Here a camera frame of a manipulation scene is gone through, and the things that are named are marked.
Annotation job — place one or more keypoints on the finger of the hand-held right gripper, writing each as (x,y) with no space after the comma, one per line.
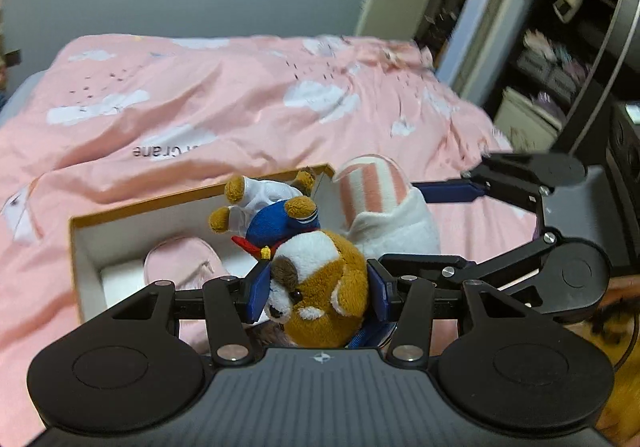
(450,191)
(425,267)

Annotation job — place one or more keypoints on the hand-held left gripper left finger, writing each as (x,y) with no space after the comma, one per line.
(257,294)

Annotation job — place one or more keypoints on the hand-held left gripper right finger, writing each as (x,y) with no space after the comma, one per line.
(377,294)

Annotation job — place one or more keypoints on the white pink striped plush toy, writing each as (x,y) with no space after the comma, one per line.
(400,227)

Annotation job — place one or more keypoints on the brown and white plush dog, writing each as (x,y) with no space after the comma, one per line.
(320,287)

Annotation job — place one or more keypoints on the orange cardboard box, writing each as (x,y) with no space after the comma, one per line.
(150,219)

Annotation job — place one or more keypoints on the pink plush slipper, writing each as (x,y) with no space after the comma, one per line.
(175,262)

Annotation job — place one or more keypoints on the cream storage box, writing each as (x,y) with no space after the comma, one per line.
(525,119)

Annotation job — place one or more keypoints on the small white box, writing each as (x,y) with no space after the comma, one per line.
(122,284)

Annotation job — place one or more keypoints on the patterned storage bin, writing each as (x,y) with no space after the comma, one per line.
(547,74)

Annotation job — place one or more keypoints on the small cream toy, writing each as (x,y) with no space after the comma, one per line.
(397,56)

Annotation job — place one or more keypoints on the dark shelf unit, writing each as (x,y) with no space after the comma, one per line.
(600,27)

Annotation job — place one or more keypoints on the pink cloud print blanket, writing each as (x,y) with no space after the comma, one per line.
(200,102)

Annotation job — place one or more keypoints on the small white device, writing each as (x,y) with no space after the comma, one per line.
(567,2)

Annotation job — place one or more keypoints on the white door frame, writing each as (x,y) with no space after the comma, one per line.
(480,27)

